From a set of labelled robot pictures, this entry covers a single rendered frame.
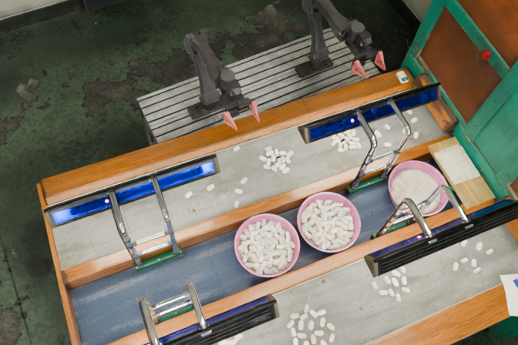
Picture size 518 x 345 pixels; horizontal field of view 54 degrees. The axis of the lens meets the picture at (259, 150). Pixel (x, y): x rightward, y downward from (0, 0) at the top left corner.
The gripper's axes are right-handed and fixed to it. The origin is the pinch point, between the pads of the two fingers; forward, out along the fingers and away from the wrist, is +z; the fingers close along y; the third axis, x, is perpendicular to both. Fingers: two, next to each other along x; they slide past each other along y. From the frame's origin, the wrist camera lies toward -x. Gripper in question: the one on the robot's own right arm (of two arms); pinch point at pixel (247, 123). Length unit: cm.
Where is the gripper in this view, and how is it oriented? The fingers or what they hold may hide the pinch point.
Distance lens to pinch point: 196.6
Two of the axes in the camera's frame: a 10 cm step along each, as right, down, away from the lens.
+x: -0.6, 4.7, 8.8
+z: 4.6, 8.0, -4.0
